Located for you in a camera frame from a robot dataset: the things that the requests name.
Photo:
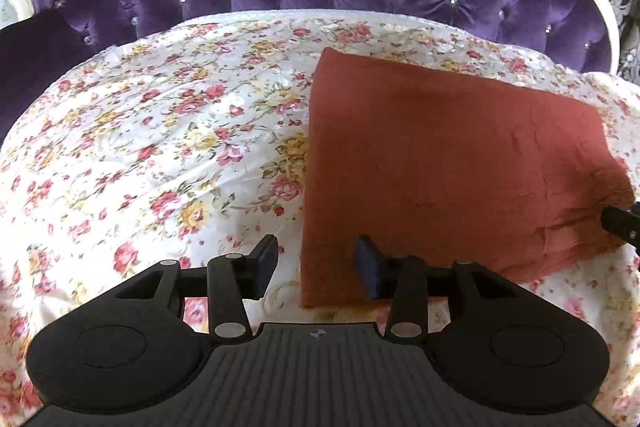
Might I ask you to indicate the floral bed sheet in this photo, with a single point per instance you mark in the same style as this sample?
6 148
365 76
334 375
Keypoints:
150 132

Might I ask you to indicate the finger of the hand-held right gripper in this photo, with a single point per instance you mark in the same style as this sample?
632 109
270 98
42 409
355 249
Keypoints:
622 222

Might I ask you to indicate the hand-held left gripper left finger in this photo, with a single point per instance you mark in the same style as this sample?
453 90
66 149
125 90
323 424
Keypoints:
265 264

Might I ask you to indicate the red pants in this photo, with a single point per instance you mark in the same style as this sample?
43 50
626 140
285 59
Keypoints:
450 157

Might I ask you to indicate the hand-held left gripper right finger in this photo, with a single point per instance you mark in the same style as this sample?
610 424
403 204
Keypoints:
367 267

